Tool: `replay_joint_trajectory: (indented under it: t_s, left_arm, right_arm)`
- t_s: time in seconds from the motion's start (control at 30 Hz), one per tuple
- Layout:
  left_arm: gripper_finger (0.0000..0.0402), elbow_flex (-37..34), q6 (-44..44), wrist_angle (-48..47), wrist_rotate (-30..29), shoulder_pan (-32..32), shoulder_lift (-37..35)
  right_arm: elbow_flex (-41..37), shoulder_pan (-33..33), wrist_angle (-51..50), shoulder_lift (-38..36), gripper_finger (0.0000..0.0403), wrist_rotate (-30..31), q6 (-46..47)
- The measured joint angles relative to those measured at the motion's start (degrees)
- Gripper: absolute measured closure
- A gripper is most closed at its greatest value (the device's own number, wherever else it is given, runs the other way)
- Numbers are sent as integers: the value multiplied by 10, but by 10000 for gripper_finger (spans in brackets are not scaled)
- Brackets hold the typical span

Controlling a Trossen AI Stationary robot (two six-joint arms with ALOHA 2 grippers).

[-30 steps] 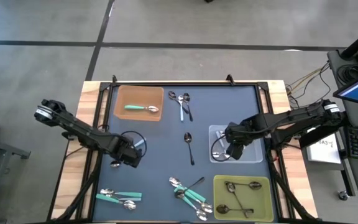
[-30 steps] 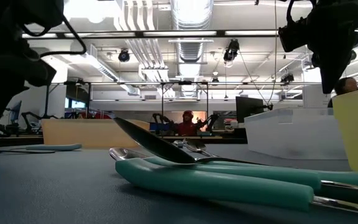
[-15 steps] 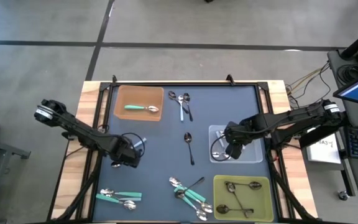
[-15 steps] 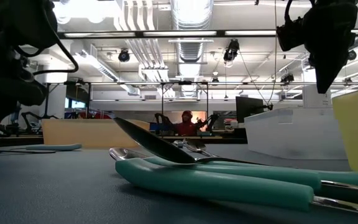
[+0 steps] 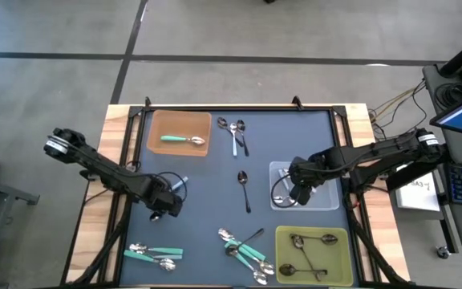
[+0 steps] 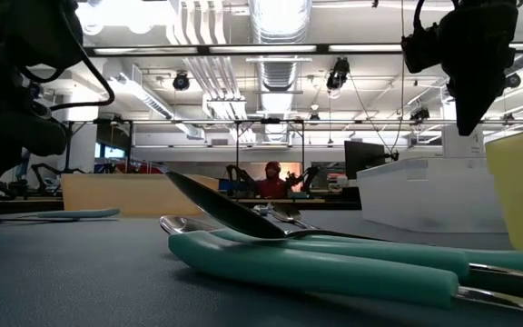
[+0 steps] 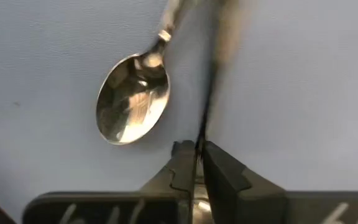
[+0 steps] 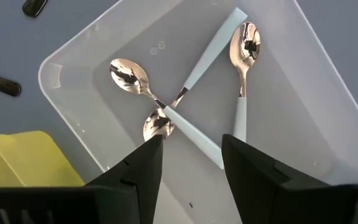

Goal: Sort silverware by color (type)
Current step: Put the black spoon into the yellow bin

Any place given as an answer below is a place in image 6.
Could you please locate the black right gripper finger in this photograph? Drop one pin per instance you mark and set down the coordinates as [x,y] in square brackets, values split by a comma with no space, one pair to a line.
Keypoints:
[462,104]
[484,100]

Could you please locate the background black robot arm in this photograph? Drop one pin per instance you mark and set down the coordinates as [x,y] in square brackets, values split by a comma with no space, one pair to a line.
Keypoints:
[12,186]
[48,175]
[239,179]
[304,177]

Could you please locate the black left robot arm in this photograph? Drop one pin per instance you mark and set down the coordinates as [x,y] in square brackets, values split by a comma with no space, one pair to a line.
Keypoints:
[12,32]

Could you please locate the clear plastic bin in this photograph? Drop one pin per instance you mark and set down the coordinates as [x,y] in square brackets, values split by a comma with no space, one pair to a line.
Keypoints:
[425,204]

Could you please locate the black background monitor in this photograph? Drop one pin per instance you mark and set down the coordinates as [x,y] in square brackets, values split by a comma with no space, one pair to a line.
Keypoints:
[363,159]

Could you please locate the blue-grey table mat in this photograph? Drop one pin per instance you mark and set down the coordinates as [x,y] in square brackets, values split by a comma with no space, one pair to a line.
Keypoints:
[84,281]

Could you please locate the orange plastic bin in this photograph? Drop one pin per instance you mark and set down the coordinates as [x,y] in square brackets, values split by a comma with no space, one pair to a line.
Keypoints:
[121,195]

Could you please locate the red background object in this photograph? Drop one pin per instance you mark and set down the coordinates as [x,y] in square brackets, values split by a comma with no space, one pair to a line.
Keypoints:
[148,169]

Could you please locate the person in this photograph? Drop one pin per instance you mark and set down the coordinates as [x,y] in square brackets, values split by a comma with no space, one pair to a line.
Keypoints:
[274,186]

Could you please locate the blue background bin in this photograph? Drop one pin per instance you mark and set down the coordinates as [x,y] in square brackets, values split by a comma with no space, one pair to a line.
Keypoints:
[234,185]

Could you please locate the black dome ceiling camera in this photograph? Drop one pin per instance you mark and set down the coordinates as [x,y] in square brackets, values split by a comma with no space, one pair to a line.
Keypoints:
[181,82]
[513,81]

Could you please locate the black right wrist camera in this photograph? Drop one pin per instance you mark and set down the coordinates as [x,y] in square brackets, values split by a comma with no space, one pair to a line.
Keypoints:
[420,50]

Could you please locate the black overhead rig camera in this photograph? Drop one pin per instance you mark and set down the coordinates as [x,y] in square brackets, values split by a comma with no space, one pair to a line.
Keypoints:
[338,75]

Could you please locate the white rectangular air duct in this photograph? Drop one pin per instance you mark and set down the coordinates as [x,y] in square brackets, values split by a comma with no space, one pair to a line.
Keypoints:
[157,105]

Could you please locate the black metal table frame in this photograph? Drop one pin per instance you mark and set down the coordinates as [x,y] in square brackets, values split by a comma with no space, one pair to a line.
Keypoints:
[325,204]

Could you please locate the black overhead frame bar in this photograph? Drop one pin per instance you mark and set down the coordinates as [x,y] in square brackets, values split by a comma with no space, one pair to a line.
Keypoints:
[202,50]

